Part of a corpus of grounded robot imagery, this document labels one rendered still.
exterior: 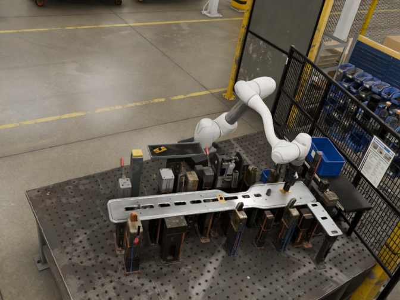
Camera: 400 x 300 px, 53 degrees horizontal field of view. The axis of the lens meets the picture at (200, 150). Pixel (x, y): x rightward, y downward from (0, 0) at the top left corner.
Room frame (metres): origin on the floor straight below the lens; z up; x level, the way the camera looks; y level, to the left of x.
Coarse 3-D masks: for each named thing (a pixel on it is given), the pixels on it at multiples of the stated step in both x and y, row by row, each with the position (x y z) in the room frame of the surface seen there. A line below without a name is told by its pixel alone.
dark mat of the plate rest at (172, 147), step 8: (176, 144) 2.20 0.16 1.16; (184, 144) 2.22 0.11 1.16; (192, 144) 2.24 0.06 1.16; (152, 152) 2.06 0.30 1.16; (160, 152) 2.07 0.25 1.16; (168, 152) 2.09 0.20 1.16; (176, 152) 2.11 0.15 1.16; (184, 152) 2.12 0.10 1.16; (192, 152) 2.14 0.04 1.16; (200, 152) 2.16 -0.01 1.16
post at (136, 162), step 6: (132, 156) 2.00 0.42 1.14; (132, 162) 1.99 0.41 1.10; (138, 162) 2.00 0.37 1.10; (132, 168) 1.99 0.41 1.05; (138, 168) 2.00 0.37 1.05; (132, 174) 1.99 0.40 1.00; (138, 174) 2.01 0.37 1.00; (132, 180) 1.99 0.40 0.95; (138, 180) 2.01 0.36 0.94; (132, 186) 1.99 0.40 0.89; (138, 186) 2.01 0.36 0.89; (132, 192) 2.00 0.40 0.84; (138, 192) 2.01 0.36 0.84
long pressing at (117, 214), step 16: (192, 192) 1.93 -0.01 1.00; (208, 192) 1.96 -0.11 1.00; (224, 192) 1.99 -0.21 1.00; (240, 192) 2.02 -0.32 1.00; (256, 192) 2.05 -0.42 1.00; (272, 192) 2.09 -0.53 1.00; (304, 192) 2.15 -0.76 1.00; (112, 208) 1.66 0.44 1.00; (160, 208) 1.73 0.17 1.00; (176, 208) 1.76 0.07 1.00; (192, 208) 1.79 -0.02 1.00; (208, 208) 1.81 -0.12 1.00; (224, 208) 1.84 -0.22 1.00
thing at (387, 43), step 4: (388, 36) 6.25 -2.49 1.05; (392, 36) 6.29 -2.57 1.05; (396, 36) 6.34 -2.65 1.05; (388, 40) 6.20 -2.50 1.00; (392, 40) 6.15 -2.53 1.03; (396, 40) 6.11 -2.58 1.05; (384, 44) 6.23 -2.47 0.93; (388, 44) 6.18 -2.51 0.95; (392, 44) 6.13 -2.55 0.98; (396, 44) 6.08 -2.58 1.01; (392, 48) 6.10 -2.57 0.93; (396, 48) 6.05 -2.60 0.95
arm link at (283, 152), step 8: (256, 96) 2.42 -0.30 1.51; (248, 104) 2.40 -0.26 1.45; (256, 104) 2.37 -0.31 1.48; (264, 104) 2.38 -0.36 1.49; (264, 112) 2.31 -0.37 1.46; (264, 120) 2.25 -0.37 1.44; (272, 120) 2.26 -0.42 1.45; (264, 128) 2.20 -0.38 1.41; (272, 128) 2.17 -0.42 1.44; (272, 136) 2.09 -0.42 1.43; (272, 144) 2.05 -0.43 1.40; (280, 144) 2.01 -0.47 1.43; (288, 144) 2.02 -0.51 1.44; (272, 152) 1.97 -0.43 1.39; (280, 152) 1.95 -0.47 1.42; (288, 152) 1.96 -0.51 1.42; (296, 152) 2.00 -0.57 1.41; (280, 160) 1.93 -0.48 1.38; (288, 160) 1.95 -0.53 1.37
